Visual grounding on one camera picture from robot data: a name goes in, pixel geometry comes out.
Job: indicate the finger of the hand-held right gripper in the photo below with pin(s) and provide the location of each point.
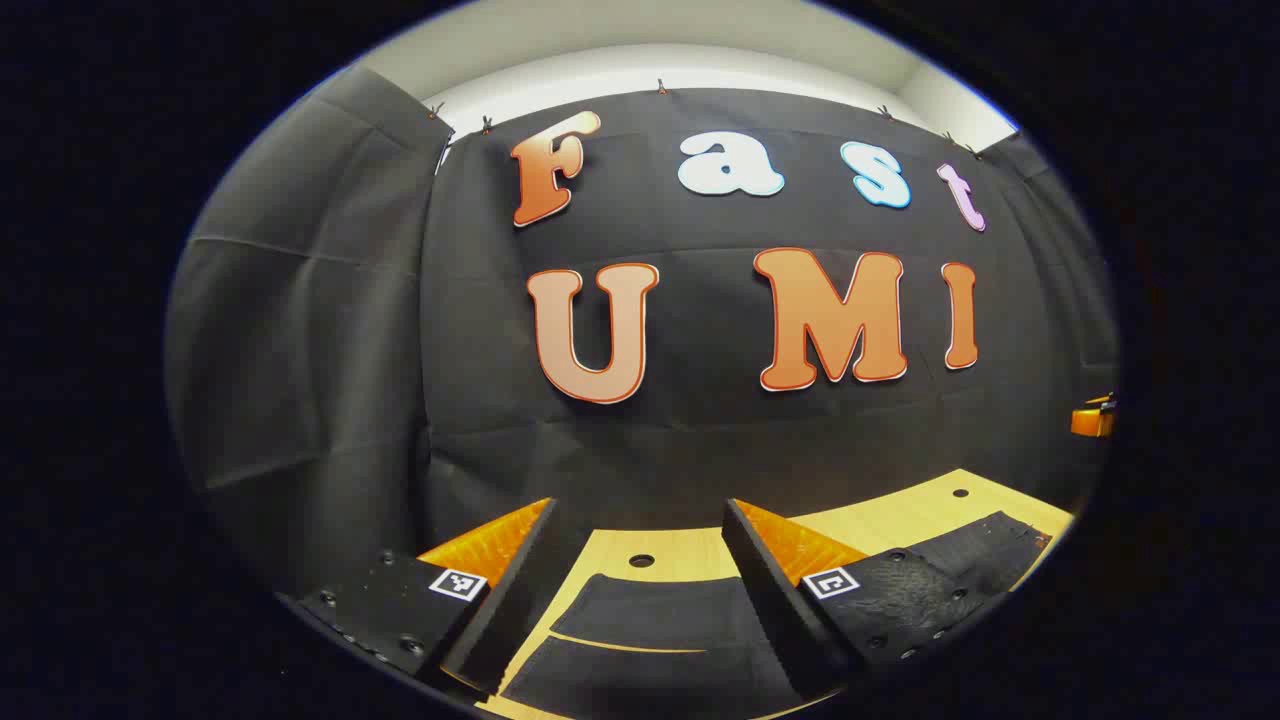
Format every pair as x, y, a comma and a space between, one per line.
1092, 420

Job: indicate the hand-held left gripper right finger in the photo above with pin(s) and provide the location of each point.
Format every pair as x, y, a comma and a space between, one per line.
775, 610

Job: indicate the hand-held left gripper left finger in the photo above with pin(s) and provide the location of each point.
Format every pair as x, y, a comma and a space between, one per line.
505, 610

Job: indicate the dark blue jeans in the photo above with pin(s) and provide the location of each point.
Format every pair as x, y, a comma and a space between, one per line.
650, 650

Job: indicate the black backdrop cloth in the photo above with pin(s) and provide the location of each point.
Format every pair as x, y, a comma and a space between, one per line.
700, 430

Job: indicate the row of small cloth clips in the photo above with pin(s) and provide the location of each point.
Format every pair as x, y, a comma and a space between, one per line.
661, 87

